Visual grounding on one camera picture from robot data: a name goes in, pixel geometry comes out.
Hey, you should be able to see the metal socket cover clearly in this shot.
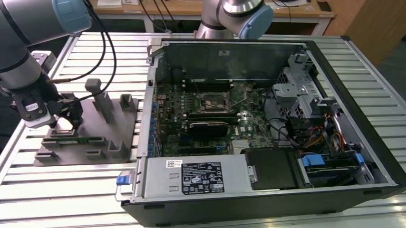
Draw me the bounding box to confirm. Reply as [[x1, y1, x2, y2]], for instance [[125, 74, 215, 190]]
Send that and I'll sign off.
[[225, 83, 249, 106]]

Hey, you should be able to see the CPU socket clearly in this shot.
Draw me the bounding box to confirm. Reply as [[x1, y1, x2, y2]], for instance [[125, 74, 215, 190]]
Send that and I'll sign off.
[[197, 92, 233, 114]]

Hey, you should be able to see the green RAM stick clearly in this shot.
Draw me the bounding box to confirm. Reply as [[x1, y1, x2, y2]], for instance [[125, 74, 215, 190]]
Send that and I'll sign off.
[[55, 137, 105, 144]]

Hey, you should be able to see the grey parts rack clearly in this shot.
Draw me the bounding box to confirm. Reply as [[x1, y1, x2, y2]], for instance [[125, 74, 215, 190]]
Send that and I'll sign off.
[[34, 78, 141, 167]]

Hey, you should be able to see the grey power supply unit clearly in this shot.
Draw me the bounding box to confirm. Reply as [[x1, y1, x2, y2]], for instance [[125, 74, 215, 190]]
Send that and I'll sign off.
[[137, 155, 254, 199]]

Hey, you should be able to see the black RAM slot bank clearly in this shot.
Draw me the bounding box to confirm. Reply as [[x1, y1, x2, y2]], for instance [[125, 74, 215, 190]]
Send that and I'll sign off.
[[181, 77, 235, 93], [186, 113, 241, 124]]

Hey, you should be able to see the wooden desk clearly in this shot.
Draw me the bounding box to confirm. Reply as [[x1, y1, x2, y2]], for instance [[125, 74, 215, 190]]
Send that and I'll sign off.
[[90, 0, 337, 36]]

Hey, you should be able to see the silver chipset heatsink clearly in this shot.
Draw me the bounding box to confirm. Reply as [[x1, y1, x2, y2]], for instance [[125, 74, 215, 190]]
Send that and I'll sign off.
[[233, 140, 251, 155]]

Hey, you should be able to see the green motherboard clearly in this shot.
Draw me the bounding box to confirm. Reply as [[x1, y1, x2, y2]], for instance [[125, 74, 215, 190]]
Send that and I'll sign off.
[[153, 82, 277, 157]]

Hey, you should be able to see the black PC case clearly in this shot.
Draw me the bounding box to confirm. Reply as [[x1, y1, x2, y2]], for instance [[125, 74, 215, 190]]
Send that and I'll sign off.
[[121, 38, 406, 228]]

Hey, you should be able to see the metal drive cage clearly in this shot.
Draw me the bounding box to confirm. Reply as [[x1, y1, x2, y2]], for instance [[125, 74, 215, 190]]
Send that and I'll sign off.
[[271, 53, 337, 119]]

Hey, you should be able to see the blue disk carrier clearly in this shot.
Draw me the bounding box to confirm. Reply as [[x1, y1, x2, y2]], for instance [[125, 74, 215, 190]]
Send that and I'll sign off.
[[301, 154, 326, 168]]

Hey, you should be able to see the brown wooden cabinet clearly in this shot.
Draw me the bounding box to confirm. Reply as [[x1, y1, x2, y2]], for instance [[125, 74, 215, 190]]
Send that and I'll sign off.
[[324, 0, 406, 66]]

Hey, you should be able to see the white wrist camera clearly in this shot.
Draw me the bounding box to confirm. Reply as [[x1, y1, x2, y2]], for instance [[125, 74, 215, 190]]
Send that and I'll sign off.
[[12, 92, 60, 129]]

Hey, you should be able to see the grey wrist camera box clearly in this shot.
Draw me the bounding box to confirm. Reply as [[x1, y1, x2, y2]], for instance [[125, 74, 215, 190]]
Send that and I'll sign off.
[[30, 51, 58, 72]]

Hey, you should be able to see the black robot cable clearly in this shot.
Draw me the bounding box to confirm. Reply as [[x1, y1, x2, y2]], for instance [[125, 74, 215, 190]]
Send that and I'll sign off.
[[47, 0, 114, 102]]

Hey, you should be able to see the coloured wire bundle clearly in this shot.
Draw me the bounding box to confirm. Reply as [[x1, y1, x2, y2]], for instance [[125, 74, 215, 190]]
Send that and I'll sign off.
[[301, 114, 346, 152]]

